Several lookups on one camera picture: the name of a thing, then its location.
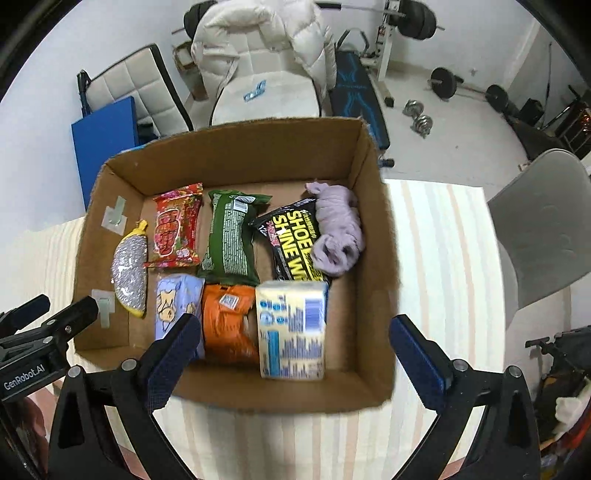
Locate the yellow silver scrubber pack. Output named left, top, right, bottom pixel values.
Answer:
left=111, top=220, right=148, bottom=318

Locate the blue folded mat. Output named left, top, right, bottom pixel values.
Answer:
left=71, top=97, right=139, bottom=208

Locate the red snack packet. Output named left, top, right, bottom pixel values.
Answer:
left=144, top=182, right=204, bottom=268

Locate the green wipes packet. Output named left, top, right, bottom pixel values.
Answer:
left=197, top=189, right=271, bottom=287

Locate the white quilted cushion panel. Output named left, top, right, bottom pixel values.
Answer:
left=76, top=44, right=193, bottom=137

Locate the light blue tissue pack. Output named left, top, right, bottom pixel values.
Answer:
left=154, top=273, right=205, bottom=360

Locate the orange snack packet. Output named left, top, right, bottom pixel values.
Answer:
left=202, top=284, right=259, bottom=365

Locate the purple cloth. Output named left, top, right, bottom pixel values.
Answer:
left=305, top=182, right=365, bottom=278

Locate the grey chair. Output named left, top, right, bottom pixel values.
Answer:
left=488, top=149, right=590, bottom=325

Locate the blue black weight bench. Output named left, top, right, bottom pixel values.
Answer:
left=329, top=28, right=391, bottom=151

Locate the white puffer jacket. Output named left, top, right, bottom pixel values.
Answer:
left=190, top=1, right=337, bottom=99

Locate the black shoe shine wipes pack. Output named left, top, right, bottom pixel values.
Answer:
left=249, top=197, right=329, bottom=282

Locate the open cardboard box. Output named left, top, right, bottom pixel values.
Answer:
left=73, top=117, right=400, bottom=413

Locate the white chair with seat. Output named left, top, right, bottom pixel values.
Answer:
left=190, top=0, right=339, bottom=127

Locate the small blue packet on seat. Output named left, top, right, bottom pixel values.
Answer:
left=242, top=80, right=266, bottom=103

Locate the chrome dumbbell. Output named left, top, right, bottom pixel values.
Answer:
left=403, top=100, right=434, bottom=138

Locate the black barbell on floor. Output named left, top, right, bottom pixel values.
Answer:
left=428, top=67, right=519, bottom=117

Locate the brown wooden chair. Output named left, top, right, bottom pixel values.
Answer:
left=542, top=85, right=590, bottom=160

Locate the cream blue tissue pack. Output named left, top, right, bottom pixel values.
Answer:
left=256, top=281, right=329, bottom=381

